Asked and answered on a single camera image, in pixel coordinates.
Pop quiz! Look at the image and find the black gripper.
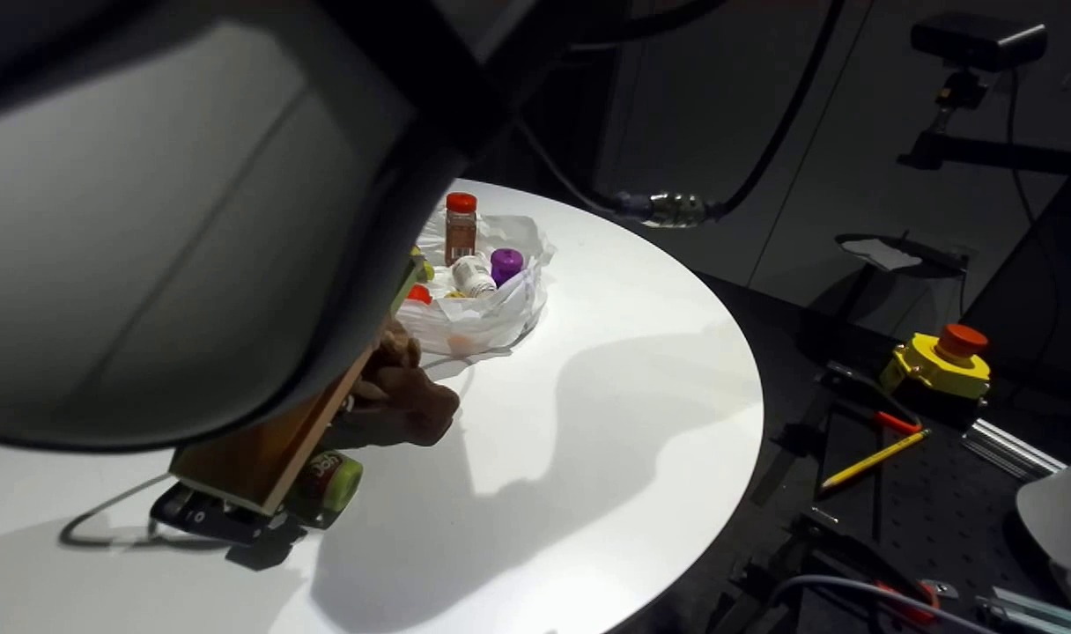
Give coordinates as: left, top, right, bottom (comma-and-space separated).
143, 474, 350, 575

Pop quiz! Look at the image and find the green play-doh tub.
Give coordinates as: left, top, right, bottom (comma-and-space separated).
292, 452, 365, 522

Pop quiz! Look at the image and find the brown plush toy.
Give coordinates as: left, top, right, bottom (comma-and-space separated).
320, 318, 466, 455

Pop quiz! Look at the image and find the small purple plastic bottle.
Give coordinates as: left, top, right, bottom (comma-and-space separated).
485, 242, 527, 291

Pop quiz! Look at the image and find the brown spice bottle red cap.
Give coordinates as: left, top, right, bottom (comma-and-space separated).
441, 190, 482, 266

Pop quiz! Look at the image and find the clear white plastic bag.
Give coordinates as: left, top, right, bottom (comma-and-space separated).
406, 207, 558, 365

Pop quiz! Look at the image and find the yellow pencil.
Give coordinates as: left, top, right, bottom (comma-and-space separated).
818, 427, 933, 492

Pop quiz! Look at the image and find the white paper sheet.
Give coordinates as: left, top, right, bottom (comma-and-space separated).
837, 232, 972, 274

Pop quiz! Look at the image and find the yellow emergency stop button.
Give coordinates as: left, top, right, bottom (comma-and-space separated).
877, 321, 993, 406

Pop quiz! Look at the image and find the white rounded housing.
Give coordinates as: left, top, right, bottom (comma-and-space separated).
1014, 452, 1071, 591

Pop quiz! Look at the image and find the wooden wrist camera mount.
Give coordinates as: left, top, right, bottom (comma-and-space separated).
166, 266, 427, 522

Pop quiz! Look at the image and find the red handled tool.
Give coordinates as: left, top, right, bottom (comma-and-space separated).
871, 406, 927, 439

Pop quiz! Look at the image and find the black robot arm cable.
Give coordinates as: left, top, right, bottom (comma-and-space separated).
513, 0, 849, 232

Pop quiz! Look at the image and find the aluminium profile rail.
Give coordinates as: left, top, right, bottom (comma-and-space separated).
959, 414, 1071, 483

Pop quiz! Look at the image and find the black camera on stand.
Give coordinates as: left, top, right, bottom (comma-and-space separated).
899, 10, 1071, 179

